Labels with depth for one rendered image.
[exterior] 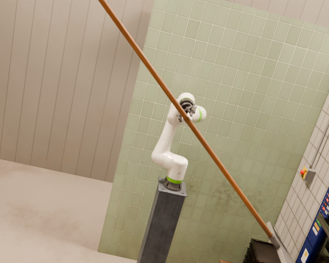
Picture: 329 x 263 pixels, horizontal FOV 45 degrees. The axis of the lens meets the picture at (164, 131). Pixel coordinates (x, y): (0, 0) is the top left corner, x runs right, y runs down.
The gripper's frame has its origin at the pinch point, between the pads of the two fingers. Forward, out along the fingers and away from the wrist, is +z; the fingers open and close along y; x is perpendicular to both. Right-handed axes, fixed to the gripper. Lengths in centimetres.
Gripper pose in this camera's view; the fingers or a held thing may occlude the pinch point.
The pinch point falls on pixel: (186, 118)
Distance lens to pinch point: 219.1
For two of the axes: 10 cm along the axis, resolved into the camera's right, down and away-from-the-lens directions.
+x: -5.8, -7.7, -2.6
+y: -8.2, 5.3, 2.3
